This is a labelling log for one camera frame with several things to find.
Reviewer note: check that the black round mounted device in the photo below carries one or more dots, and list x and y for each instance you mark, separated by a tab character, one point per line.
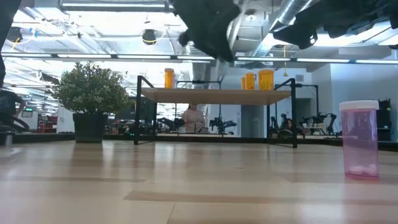
14	33

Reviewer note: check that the black round camera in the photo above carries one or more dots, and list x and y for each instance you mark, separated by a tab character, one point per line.
149	36

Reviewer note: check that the large orange pill bottle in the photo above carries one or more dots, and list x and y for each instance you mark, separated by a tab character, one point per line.
266	81
243	83

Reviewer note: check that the wooden shelf with black legs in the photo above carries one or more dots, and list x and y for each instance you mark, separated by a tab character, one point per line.
217	97

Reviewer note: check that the small silver metal post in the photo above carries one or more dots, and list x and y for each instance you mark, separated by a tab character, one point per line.
8	138

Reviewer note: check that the green exit sign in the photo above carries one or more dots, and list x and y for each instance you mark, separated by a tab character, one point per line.
28	109

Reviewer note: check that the bar with light strips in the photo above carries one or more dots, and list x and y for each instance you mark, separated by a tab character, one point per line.
84	56

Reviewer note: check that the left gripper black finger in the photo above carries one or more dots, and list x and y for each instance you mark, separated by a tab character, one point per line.
216	49
228	46

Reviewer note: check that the black equipment cabinet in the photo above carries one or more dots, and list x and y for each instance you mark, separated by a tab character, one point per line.
385	118

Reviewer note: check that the slanted silver ventilation duct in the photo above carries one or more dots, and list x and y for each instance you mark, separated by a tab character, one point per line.
289	9

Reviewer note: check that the round silver ventilation duct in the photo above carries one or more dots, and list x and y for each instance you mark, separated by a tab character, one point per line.
200	71

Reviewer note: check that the artificial plant in black pot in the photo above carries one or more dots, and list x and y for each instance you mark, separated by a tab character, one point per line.
90	90

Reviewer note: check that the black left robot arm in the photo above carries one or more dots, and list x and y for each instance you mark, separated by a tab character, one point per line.
6	31

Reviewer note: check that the black aluminium rig frame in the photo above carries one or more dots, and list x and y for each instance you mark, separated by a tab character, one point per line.
46	137

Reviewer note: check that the white dome sensor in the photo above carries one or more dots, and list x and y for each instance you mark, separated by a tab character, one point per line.
250	17

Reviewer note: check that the small black robot arm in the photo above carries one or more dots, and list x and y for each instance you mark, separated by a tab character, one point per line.
323	119
222	124

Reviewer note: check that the small orange pill bottle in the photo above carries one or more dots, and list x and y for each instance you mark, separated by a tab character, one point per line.
169	79
250	81

